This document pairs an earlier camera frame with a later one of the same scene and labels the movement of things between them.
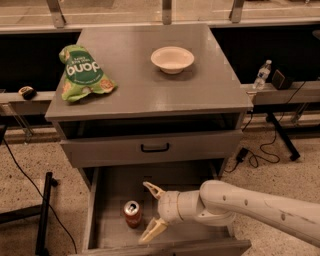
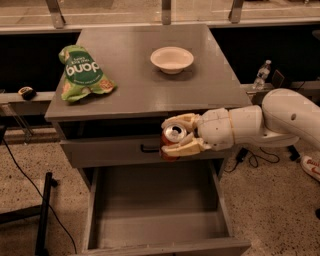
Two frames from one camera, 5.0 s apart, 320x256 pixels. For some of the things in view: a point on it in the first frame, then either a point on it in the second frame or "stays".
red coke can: [132, 211] -> [173, 135]
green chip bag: [83, 74] stays
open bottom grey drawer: [120, 210] stays
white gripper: [167, 206] -> [215, 129]
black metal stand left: [41, 210] stays
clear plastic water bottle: [262, 75] stays
